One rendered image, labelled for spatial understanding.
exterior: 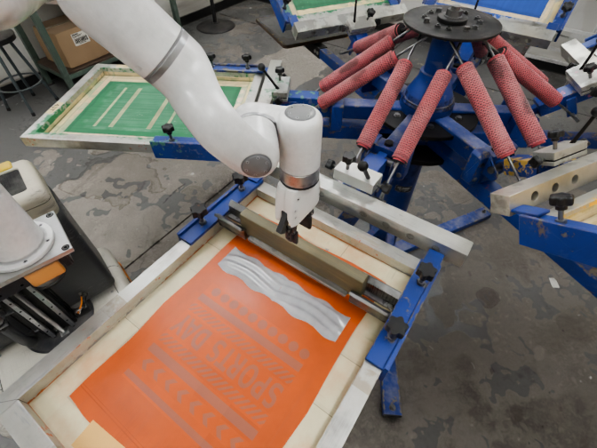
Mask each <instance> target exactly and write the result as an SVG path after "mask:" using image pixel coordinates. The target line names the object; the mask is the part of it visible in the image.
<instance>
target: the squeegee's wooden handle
mask: <svg viewBox="0 0 597 448"><path fill-rule="evenodd" d="M240 220H241V224H242V227H243V228H245V229H246V234H247V236H253V237H255V238H257V239H258V240H259V241H261V242H263V243H265V244H267V245H269V246H270V247H272V248H274V249H276V250H277V251H278V252H280V253H282V254H284V255H286V256H287V257H289V258H291V259H292V260H295V261H296V262H297V263H299V264H301V265H302V266H304V267H306V268H308V269H310V270H312V271H313V272H315V273H316V274H318V275H319V276H322V277H324V278H325V279H327V280H329V281H330V282H332V283H334V284H335V285H337V286H339V287H340V288H342V289H344V290H346V291H347V294H349V293H350V292H351V291H354V292H356V293H358V294H360V295H361V296H362V294H363V293H364V291H365V287H366V284H367V282H368V278H369V275H368V274H366V273H364V272H362V271H361V270H360V269H358V268H355V267H353V266H351V265H350V264H348V263H346V262H344V261H343V260H341V259H339V258H337V257H335V256H333V255H331V254H330V253H328V252H326V251H324V250H323V249H321V248H319V247H317V246H315V245H313V244H311V243H309V242H308V241H306V240H304V239H303V238H301V237H298V243H297V244H294V243H293V242H290V241H288V240H287V239H286V238H285V234H279V233H277V232H276V229H277V226H278V225H276V224H274V223H273V222H272V221H270V220H267V219H265V218H264V217H262V216H260V215H258V214H256V213H255V212H253V211H251V210H249V209H247V208H246V209H244V210H243V211H242V212H241V213H240Z"/></svg>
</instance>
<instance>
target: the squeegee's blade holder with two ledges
mask: <svg viewBox="0 0 597 448"><path fill-rule="evenodd" d="M248 241H250V242H251V243H253V244H255V245H256V246H258V247H259V248H261V249H263V250H265V251H266V252H269V253H270V254H272V255H274V256H275V257H276V258H278V259H279V260H282V261H283V262H285V263H287V264H289V265H290V266H292V267H294V268H295V269H297V270H298V271H300V272H302V273H303V274H305V275H307V276H309V277H311V278H313V279H314V280H315V281H317V282H318V283H320V284H322V285H324V286H326V287H327V288H329V289H331V290H333V291H334V292H336V293H337V294H339V295H341V296H342V297H344V298H345V297H346V295H347V291H346V290H344V289H342V288H340V287H339V286H337V285H335V284H334V283H332V282H330V281H329V280H327V279H325V278H324V277H322V276H319V275H318V274H316V273H315V272H313V271H312V270H310V269H308V268H306V267H304V266H302V265H301V264H299V263H297V262H296V261H295V260H292V259H291V258H289V257H287V256H286V255H284V254H282V253H280V252H278V251H277V250H276V249H274V248H272V247H270V246H269V245H267V244H265V243H263V242H261V241H259V240H258V239H257V238H255V237H253V236H249V237H248Z"/></svg>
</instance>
